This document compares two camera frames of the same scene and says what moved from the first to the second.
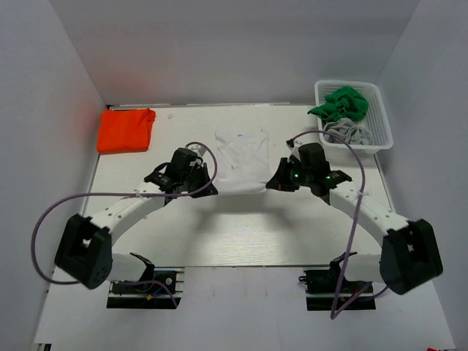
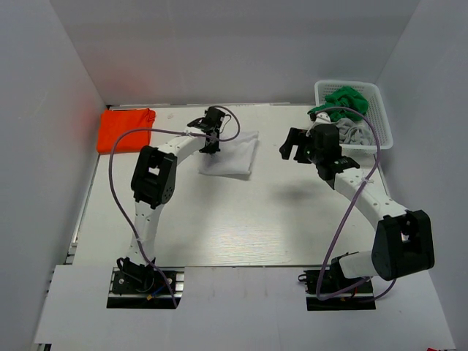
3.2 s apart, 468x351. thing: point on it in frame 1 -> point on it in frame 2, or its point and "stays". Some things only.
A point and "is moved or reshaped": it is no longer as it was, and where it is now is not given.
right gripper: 280,181 -> 297,137
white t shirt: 243,164 is moved or reshaped
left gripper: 202,169 -> 210,149
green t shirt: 346,103 stays
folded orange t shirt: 124,130 stays
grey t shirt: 352,131 stays
